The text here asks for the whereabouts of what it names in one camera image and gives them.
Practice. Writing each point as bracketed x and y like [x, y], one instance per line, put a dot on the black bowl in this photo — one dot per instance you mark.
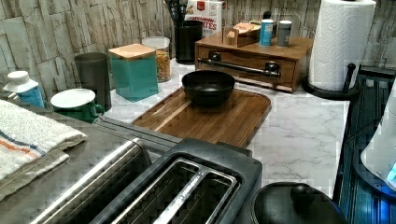
[207, 87]

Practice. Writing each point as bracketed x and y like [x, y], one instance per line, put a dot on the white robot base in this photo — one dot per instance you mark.
[379, 157]

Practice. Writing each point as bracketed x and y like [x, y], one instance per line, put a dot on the wooden cutting board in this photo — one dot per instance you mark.
[235, 122]

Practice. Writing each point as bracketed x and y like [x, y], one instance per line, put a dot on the black toaster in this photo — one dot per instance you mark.
[194, 182]

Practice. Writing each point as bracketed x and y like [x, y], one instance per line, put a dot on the glass jar with cereal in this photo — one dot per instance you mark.
[161, 45]

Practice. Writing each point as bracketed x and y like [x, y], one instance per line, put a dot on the teal canister with wooden lid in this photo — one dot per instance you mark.
[134, 71]

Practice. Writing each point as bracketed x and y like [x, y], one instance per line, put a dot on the black utensil holder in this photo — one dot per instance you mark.
[187, 33]

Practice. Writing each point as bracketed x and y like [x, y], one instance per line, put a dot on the small wooden packet holder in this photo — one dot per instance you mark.
[241, 34]

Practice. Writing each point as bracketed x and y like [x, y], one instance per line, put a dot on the wooden drawer box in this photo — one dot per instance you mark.
[272, 67]

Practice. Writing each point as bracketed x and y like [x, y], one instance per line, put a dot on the cinnamon cereal box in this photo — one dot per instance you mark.
[210, 12]

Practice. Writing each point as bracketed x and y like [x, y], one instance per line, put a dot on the blue spice shaker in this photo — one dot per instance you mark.
[266, 32]

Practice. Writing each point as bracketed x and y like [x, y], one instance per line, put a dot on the grey spice shaker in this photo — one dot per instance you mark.
[283, 33]

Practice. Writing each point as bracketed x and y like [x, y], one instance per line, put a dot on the dark grey tumbler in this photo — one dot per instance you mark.
[93, 74]

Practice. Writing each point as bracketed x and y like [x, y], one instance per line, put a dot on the green mug with white interior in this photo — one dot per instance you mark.
[77, 104]

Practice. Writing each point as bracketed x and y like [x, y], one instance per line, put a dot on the black pot lid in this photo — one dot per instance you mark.
[294, 203]

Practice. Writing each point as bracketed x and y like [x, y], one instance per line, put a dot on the paper towel roll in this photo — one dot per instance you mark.
[340, 39]

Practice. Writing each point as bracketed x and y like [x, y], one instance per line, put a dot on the striped white towel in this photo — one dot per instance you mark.
[31, 145]

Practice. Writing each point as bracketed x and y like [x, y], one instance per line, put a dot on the white and blue bottle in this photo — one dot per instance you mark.
[27, 89]

